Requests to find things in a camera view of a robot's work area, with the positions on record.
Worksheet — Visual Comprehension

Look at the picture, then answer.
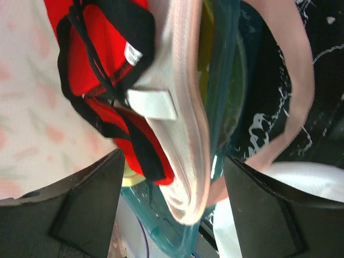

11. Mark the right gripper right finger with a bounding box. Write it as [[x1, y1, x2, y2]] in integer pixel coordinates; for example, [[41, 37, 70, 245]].
[[224, 157, 343, 257]]

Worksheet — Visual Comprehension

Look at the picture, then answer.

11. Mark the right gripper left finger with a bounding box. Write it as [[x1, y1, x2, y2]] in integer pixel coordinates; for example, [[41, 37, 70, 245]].
[[1, 149, 125, 257]]

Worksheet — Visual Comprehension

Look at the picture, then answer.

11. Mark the floral pink laundry bag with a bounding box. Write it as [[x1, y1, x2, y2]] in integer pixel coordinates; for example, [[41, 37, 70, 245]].
[[0, 0, 316, 226]]

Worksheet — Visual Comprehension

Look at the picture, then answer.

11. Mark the red black bra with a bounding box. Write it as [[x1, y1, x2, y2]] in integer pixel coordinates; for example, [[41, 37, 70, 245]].
[[45, 1, 174, 185]]

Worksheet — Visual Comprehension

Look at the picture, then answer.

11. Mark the white mesh laundry bag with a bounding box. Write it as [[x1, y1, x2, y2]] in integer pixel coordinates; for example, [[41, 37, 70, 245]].
[[207, 162, 343, 257]]

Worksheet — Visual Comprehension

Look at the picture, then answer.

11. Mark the blue transparent plastic bin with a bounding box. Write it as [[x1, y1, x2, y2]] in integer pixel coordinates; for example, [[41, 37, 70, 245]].
[[133, 1, 246, 257]]

